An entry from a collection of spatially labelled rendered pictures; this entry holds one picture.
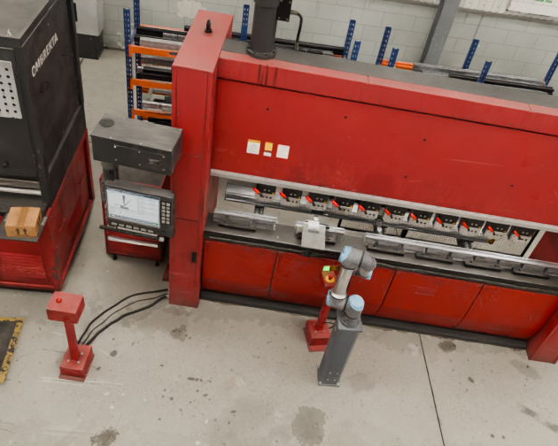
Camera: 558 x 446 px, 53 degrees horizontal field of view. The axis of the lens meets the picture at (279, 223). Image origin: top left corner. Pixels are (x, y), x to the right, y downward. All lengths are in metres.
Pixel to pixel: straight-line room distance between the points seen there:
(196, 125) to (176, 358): 1.97
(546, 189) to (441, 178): 0.75
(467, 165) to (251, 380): 2.33
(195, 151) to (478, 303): 2.69
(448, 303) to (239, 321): 1.79
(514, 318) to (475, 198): 1.35
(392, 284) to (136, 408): 2.23
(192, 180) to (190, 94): 0.69
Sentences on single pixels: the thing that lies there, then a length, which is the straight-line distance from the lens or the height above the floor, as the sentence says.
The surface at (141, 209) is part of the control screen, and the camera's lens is 3.72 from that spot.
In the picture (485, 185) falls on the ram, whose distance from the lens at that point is 4.26.
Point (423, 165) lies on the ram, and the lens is 4.07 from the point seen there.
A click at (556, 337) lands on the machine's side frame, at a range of 5.39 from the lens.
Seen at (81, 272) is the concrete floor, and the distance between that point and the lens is 5.31.
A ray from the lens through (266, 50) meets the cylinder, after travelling 3.67.
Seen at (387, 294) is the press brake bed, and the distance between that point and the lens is 4.83.
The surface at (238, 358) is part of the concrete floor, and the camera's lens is 4.73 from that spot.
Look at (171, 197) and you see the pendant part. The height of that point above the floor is 1.60.
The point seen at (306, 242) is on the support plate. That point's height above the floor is 1.00.
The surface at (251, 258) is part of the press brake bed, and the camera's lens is 4.57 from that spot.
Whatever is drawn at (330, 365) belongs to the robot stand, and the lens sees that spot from 4.47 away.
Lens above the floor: 3.96
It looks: 43 degrees down
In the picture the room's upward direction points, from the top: 11 degrees clockwise
